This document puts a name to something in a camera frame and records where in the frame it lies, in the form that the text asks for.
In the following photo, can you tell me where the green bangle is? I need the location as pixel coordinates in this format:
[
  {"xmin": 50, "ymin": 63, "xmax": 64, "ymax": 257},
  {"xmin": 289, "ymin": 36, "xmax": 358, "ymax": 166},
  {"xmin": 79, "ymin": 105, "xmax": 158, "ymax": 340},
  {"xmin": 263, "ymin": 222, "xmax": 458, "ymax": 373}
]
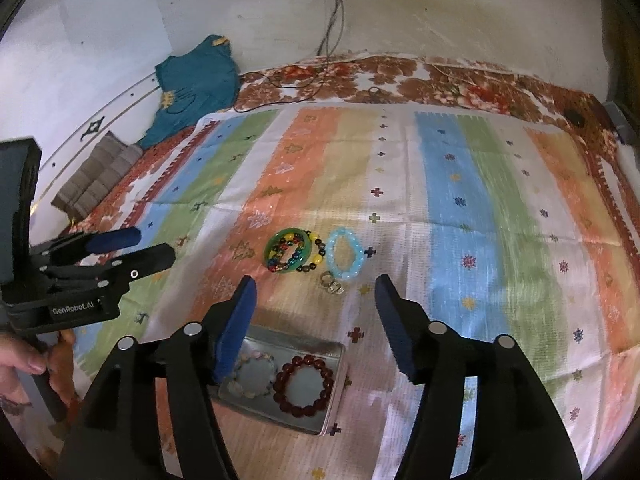
[{"xmin": 264, "ymin": 227, "xmax": 317, "ymax": 276}]

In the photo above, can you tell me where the light blue bead bracelet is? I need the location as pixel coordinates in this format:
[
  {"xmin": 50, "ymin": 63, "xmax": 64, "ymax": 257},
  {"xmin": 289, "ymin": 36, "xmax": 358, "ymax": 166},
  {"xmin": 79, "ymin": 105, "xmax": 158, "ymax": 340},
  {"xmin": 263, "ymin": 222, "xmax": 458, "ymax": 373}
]
[{"xmin": 325, "ymin": 226, "xmax": 365, "ymax": 285}]

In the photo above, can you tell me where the metal tin tray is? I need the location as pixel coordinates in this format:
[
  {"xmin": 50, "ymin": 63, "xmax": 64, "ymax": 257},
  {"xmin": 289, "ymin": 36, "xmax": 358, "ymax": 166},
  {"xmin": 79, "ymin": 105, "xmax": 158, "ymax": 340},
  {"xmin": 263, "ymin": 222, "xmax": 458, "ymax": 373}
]
[{"xmin": 217, "ymin": 323, "xmax": 349, "ymax": 436}]

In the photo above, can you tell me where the dark red bead bracelet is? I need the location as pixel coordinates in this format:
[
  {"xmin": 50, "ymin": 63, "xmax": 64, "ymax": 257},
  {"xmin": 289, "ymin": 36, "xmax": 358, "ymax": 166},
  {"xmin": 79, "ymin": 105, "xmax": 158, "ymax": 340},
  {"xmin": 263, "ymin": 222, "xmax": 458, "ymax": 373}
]
[{"xmin": 272, "ymin": 353, "xmax": 335, "ymax": 420}]

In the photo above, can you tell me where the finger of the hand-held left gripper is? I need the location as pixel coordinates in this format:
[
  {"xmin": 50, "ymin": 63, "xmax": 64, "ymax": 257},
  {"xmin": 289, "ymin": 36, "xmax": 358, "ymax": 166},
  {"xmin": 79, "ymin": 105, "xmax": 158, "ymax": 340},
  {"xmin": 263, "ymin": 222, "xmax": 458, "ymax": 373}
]
[
  {"xmin": 40, "ymin": 242, "xmax": 177, "ymax": 307},
  {"xmin": 32, "ymin": 226, "xmax": 143, "ymax": 267}
]

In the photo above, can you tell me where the person's left hand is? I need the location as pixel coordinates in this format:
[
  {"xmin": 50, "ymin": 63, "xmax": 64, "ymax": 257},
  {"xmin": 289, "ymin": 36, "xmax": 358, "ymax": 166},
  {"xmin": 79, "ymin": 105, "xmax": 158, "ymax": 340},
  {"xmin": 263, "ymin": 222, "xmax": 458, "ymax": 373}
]
[{"xmin": 0, "ymin": 335, "xmax": 51, "ymax": 402}]

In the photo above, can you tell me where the folded grey-brown cloth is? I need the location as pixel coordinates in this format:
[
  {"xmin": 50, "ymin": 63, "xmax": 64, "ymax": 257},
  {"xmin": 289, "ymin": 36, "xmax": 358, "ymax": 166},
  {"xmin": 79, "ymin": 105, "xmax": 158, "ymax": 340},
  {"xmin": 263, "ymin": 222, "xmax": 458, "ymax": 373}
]
[{"xmin": 50, "ymin": 130, "xmax": 146, "ymax": 221}]

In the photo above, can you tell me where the yellow and black bead bracelet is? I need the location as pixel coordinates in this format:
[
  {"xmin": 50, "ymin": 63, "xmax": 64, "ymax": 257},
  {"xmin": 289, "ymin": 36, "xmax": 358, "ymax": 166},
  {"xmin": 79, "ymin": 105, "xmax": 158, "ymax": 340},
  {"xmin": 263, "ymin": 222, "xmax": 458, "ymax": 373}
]
[{"xmin": 287, "ymin": 230, "xmax": 329, "ymax": 274}]

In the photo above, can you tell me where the teal garment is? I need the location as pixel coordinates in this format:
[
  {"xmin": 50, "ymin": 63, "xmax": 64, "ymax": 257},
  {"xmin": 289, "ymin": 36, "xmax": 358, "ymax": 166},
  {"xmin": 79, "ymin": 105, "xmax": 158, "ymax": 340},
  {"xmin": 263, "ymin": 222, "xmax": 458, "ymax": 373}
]
[{"xmin": 141, "ymin": 34, "xmax": 241, "ymax": 150}]

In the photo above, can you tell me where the black cable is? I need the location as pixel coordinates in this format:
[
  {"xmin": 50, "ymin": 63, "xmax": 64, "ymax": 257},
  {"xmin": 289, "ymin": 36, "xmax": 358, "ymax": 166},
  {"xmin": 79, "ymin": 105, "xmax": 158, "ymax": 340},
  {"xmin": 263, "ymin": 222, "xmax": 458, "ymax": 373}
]
[{"xmin": 232, "ymin": 0, "xmax": 352, "ymax": 114}]

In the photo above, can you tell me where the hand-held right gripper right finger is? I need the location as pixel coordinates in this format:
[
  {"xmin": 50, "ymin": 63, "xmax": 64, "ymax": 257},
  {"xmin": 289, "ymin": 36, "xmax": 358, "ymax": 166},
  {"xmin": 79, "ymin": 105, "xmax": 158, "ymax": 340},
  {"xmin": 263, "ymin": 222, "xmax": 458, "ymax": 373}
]
[{"xmin": 374, "ymin": 273, "xmax": 584, "ymax": 480}]

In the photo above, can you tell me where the colourful striped cloth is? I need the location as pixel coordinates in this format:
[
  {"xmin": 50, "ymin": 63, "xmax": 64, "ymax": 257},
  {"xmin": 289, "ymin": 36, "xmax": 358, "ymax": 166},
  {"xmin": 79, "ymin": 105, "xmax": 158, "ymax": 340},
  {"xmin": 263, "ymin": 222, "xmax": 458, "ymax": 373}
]
[{"xmin": 30, "ymin": 107, "xmax": 640, "ymax": 480}]

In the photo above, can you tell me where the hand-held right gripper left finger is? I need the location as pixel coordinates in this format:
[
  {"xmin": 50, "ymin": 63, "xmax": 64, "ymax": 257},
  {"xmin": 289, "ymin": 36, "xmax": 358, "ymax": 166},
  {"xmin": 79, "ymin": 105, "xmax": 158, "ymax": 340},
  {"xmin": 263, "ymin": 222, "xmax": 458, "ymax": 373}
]
[{"xmin": 57, "ymin": 275, "xmax": 258, "ymax": 480}]

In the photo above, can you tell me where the multicolour bead bracelet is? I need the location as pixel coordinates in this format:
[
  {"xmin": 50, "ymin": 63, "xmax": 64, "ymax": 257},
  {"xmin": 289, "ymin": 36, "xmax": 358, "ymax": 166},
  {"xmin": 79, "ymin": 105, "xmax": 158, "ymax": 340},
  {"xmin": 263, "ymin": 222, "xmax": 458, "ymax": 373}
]
[{"xmin": 267, "ymin": 233, "xmax": 307, "ymax": 275}]

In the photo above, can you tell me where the pastel bead bracelet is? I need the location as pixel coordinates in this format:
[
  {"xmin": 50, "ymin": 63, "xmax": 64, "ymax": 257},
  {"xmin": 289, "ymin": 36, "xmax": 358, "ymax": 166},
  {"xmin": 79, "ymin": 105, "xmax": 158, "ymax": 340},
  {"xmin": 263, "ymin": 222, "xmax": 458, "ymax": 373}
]
[{"xmin": 227, "ymin": 352, "xmax": 277, "ymax": 400}]

